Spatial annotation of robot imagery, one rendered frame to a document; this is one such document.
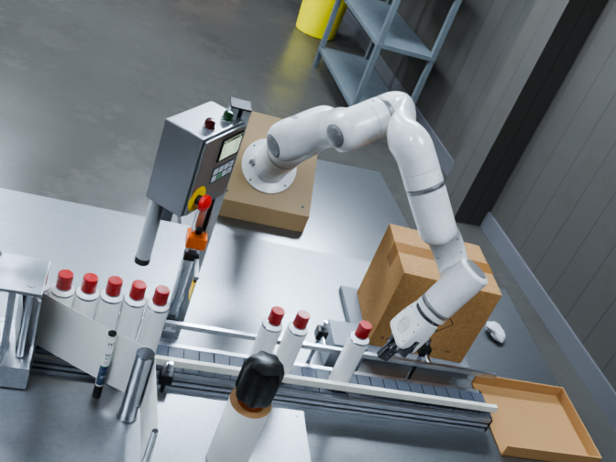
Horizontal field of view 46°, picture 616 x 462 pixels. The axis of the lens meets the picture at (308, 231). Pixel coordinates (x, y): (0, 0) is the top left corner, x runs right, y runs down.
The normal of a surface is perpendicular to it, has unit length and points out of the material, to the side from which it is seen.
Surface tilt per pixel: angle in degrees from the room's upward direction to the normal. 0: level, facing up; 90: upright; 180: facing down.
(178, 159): 90
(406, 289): 90
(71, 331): 90
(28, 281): 0
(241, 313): 0
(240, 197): 44
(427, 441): 0
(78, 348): 90
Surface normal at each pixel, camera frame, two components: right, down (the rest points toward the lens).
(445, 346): 0.07, 0.56
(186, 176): -0.43, 0.36
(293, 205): 0.33, -0.18
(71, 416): 0.32, -0.79
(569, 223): -0.92, -0.15
